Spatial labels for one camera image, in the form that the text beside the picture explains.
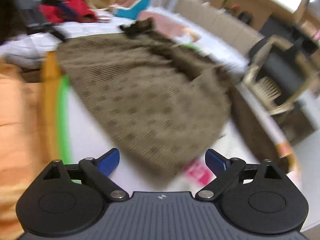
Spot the red knitted garment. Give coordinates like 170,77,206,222
39,0,98,24

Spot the brown polka dot corduroy garment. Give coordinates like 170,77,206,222
56,17,232,183

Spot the beige black office chair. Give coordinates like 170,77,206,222
242,16,319,115

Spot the pink rectangular gift box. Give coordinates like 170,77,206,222
146,11,200,42

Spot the beige upholstered bed headboard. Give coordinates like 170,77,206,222
174,0,263,56

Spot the white height chart play mat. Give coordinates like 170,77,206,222
39,29,303,196

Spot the blue white toy case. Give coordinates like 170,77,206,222
114,0,152,20

